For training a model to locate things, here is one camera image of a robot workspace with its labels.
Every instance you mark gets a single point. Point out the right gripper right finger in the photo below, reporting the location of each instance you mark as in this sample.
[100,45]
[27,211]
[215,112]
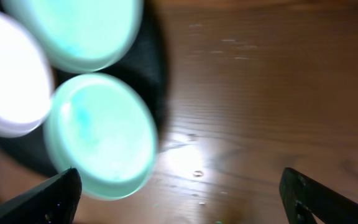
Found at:
[305,199]

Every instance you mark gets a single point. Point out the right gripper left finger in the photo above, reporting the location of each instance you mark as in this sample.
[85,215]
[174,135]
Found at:
[53,201]

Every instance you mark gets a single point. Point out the white round plate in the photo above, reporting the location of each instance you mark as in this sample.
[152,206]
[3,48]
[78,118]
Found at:
[26,80]

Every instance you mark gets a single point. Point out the teal plate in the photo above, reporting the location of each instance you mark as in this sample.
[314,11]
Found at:
[99,125]
[80,36]

